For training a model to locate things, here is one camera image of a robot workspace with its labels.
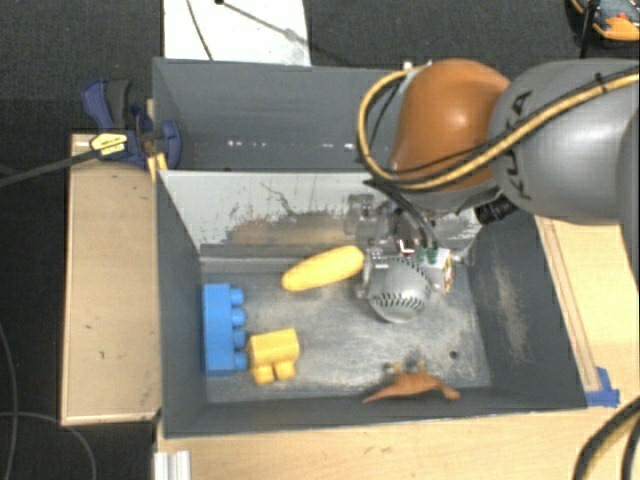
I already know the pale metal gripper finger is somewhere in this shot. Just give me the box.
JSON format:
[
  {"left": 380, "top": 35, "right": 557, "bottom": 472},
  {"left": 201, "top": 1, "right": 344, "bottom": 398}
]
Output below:
[
  {"left": 366, "top": 248, "right": 394, "bottom": 274},
  {"left": 355, "top": 267, "right": 376, "bottom": 300}
]

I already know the grey baseball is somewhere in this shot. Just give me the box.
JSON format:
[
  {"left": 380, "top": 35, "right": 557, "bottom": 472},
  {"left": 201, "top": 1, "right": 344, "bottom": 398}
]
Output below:
[{"left": 368, "top": 262, "right": 433, "bottom": 325}]

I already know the yellow toy corn cob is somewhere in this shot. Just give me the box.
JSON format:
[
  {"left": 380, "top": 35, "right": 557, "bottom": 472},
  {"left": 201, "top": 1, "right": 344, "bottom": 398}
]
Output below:
[{"left": 280, "top": 245, "right": 366, "bottom": 293}]

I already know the grey metal bin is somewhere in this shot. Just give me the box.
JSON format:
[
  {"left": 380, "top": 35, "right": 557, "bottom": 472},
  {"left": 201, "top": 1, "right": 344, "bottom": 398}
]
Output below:
[{"left": 151, "top": 56, "right": 589, "bottom": 440}]

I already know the orange toy dinosaur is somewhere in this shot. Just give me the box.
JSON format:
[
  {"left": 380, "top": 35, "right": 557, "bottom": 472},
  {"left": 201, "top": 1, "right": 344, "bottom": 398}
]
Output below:
[{"left": 361, "top": 360, "right": 462, "bottom": 405}]

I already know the yellow toy building block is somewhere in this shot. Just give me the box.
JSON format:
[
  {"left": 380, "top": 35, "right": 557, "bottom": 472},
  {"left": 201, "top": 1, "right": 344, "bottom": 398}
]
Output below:
[{"left": 246, "top": 327, "right": 301, "bottom": 386}]

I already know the blue toy building block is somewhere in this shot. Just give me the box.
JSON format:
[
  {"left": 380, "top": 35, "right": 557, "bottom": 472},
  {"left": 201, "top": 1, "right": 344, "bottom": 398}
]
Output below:
[{"left": 201, "top": 282, "right": 249, "bottom": 377}]

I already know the pale wood board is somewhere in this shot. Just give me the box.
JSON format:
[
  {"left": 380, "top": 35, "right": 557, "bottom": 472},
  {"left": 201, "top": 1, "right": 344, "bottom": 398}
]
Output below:
[{"left": 59, "top": 132, "right": 164, "bottom": 427}]

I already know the black cylinder on white bracket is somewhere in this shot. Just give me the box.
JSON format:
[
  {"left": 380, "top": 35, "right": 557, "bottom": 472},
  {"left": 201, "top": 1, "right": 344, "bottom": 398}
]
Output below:
[{"left": 439, "top": 199, "right": 520, "bottom": 265}]

